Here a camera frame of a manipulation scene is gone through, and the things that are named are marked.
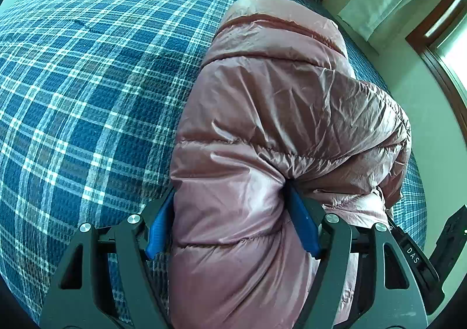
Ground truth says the bed with blue plaid sheet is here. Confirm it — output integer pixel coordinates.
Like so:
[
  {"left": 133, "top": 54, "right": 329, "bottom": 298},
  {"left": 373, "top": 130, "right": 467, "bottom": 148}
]
[{"left": 0, "top": 0, "right": 427, "bottom": 326}]

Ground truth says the pink puffer jacket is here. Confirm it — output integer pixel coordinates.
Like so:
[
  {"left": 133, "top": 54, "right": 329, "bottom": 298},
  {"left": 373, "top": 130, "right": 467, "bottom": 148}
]
[{"left": 166, "top": 0, "right": 413, "bottom": 329}]

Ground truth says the wooden framed window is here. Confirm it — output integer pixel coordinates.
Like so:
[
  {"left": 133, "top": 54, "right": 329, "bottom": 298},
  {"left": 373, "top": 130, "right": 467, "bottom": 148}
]
[{"left": 405, "top": 0, "right": 467, "bottom": 140}]

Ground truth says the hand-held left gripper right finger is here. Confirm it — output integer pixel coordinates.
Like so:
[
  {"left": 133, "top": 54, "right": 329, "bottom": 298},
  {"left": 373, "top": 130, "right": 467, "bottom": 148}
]
[{"left": 286, "top": 183, "right": 429, "bottom": 329}]

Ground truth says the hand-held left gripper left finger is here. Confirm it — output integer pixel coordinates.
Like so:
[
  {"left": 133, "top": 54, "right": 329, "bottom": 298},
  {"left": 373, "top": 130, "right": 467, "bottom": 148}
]
[{"left": 39, "top": 183, "right": 176, "bottom": 329}]

